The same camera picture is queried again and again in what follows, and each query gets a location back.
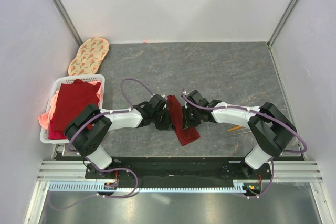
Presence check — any red cloth napkin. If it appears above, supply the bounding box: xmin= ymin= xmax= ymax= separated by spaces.
xmin=167 ymin=95 xmax=200 ymax=146

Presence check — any orange plastic fork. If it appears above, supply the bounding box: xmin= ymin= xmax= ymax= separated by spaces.
xmin=227 ymin=126 xmax=242 ymax=132

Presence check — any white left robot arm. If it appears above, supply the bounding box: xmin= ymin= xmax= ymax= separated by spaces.
xmin=64 ymin=102 xmax=174 ymax=178

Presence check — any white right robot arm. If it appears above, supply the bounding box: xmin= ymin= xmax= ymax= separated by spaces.
xmin=186 ymin=100 xmax=298 ymax=179

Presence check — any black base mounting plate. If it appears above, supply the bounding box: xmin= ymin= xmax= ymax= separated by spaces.
xmin=85 ymin=157 xmax=271 ymax=188

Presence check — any red cloth in basket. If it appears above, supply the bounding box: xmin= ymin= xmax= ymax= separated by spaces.
xmin=48 ymin=79 xmax=101 ymax=140

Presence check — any floral oval placemat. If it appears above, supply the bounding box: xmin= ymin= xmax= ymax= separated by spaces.
xmin=68 ymin=37 xmax=110 ymax=76

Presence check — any salmon pink cloth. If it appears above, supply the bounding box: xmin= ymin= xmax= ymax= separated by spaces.
xmin=38 ymin=90 xmax=59 ymax=130

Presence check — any white plastic basket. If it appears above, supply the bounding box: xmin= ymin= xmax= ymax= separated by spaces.
xmin=38 ymin=74 xmax=105 ymax=144

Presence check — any white slotted cable duct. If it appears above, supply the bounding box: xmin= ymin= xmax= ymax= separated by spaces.
xmin=48 ymin=181 xmax=247 ymax=193

